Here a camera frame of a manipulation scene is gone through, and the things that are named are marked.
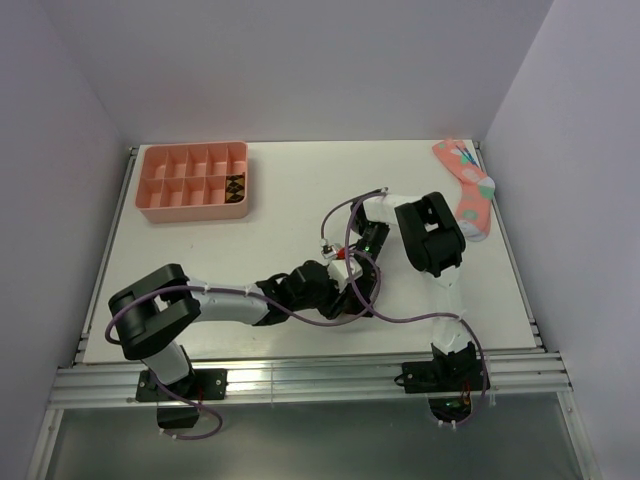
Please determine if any purple cable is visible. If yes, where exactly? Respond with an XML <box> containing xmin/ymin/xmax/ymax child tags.
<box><xmin>104</xmin><ymin>252</ymin><xmax>386</xmax><ymax>441</ymax></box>
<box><xmin>319</xmin><ymin>187</ymin><xmax>491</xmax><ymax>430</ymax></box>

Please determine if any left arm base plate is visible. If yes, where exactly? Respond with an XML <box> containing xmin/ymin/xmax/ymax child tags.
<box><xmin>135</xmin><ymin>368</ymin><xmax>228</xmax><ymax>403</ymax></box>

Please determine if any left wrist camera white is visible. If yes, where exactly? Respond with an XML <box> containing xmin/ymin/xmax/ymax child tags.
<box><xmin>327</xmin><ymin>249</ymin><xmax>363</xmax><ymax>292</ymax></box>

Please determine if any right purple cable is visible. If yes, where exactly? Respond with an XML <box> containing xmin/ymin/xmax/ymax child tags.
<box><xmin>319</xmin><ymin>187</ymin><xmax>491</xmax><ymax>430</ymax></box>

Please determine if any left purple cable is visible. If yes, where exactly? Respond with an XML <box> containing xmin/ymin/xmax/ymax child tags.
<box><xmin>104</xmin><ymin>252</ymin><xmax>386</xmax><ymax>441</ymax></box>

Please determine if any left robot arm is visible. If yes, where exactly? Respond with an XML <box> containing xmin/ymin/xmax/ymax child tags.
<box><xmin>105</xmin><ymin>260</ymin><xmax>370</xmax><ymax>399</ymax></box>

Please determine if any pink patterned sock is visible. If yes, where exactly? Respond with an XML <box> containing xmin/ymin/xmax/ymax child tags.
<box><xmin>432</xmin><ymin>139</ymin><xmax>495</xmax><ymax>242</ymax></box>

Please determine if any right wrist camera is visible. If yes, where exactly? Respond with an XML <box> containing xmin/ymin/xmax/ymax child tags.
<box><xmin>320</xmin><ymin>238</ymin><xmax>340</xmax><ymax>261</ymax></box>

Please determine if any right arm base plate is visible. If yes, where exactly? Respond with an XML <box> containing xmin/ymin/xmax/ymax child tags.
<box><xmin>394</xmin><ymin>359</ymin><xmax>491</xmax><ymax>394</ymax></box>

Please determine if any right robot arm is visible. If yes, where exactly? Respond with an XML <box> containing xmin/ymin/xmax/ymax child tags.
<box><xmin>347</xmin><ymin>190</ymin><xmax>483</xmax><ymax>390</ymax></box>

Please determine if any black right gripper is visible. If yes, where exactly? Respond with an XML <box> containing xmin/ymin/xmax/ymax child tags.
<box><xmin>352</xmin><ymin>221</ymin><xmax>391</xmax><ymax>307</ymax></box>

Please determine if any pink divided organizer tray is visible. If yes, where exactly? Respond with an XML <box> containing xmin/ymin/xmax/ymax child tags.
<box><xmin>135</xmin><ymin>141</ymin><xmax>249</xmax><ymax>224</ymax></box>

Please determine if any brown tan argyle sock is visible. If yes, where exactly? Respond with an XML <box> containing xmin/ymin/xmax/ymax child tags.
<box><xmin>224</xmin><ymin>173</ymin><xmax>246</xmax><ymax>204</ymax></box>

